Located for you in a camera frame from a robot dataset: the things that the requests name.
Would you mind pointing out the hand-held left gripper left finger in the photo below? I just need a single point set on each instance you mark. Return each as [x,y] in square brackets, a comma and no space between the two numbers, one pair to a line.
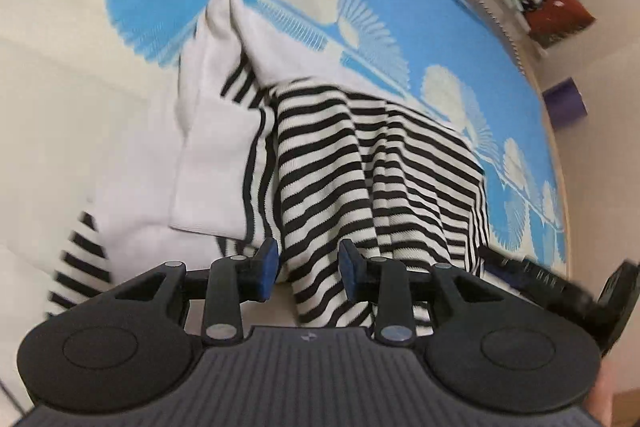
[267,268]

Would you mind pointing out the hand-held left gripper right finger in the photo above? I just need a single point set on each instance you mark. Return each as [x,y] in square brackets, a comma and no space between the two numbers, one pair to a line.
[349,273]

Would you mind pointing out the purple box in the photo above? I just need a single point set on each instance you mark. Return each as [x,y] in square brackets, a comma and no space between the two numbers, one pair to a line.
[565,102]

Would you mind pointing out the red bag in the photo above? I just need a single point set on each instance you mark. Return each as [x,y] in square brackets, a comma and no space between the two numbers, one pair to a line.
[560,17]

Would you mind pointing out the black white striped shirt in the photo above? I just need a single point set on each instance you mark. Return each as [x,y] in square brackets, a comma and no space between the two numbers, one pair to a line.
[350,167]

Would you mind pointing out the blue white printed blanket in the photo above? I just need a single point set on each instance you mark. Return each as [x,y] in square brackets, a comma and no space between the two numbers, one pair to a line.
[425,32]

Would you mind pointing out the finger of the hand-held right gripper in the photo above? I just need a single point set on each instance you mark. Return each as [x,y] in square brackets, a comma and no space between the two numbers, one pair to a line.
[535,279]

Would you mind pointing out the person's right forearm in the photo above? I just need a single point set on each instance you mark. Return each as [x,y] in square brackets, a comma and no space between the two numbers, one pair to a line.
[617,399]

